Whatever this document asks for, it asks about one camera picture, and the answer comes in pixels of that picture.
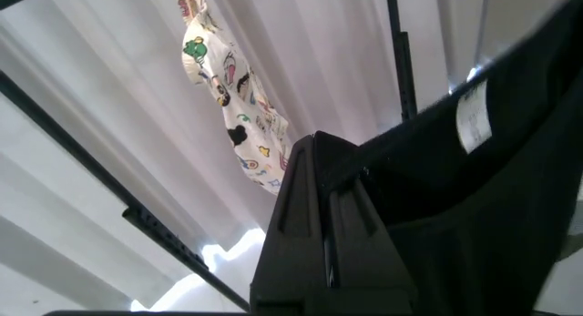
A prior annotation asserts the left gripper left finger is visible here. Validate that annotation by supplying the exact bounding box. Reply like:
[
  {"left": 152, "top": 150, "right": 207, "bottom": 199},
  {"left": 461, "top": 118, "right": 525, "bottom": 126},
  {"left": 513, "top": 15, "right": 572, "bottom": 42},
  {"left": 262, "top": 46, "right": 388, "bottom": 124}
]
[{"left": 249, "top": 133, "right": 329, "bottom": 313}]

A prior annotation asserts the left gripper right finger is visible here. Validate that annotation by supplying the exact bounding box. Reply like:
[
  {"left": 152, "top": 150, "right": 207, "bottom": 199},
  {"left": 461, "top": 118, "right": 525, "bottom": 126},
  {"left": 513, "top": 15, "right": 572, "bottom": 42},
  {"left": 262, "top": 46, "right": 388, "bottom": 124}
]
[{"left": 327, "top": 178, "right": 419, "bottom": 313}]

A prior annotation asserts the black garment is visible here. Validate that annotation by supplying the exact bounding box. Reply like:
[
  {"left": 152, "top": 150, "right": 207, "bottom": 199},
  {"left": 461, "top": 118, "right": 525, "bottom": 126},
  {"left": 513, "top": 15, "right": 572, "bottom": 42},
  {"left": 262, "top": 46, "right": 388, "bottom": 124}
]
[{"left": 313, "top": 0, "right": 583, "bottom": 316}]

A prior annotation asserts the cream printed garment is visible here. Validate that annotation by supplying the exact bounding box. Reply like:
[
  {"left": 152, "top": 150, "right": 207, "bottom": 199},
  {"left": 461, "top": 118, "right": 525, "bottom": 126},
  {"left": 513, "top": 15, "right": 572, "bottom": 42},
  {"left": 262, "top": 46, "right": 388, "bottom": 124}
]
[{"left": 176, "top": 0, "right": 292, "bottom": 197}]

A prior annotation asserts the black clothes rack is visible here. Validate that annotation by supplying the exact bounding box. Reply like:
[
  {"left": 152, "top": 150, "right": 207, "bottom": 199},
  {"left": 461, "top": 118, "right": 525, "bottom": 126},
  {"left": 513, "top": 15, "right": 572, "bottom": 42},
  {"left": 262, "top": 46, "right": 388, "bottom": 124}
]
[{"left": 0, "top": 0, "right": 419, "bottom": 312}]

